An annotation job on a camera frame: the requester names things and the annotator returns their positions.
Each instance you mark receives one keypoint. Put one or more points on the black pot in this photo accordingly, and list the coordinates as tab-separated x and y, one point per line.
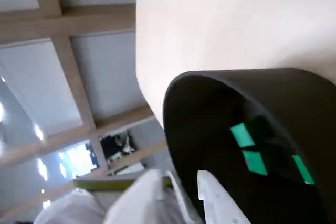
204	129

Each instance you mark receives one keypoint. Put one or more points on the wide white gripper finger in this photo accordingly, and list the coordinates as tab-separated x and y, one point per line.
147	205

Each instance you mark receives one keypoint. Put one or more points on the narrow white gripper finger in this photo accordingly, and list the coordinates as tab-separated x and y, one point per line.
218	208

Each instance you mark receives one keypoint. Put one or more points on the wooden framed partition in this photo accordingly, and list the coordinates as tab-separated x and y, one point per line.
78	20

